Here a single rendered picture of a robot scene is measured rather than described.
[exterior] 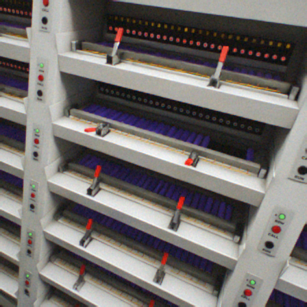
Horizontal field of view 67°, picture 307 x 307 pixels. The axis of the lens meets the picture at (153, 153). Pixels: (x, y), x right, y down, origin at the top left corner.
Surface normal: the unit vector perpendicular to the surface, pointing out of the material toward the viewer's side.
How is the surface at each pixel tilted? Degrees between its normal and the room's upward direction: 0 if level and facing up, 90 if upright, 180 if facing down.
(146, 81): 108
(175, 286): 18
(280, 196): 90
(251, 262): 90
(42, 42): 90
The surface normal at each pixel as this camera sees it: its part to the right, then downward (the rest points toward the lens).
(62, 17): 0.91, 0.30
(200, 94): -0.40, 0.49
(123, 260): 0.10, -0.82
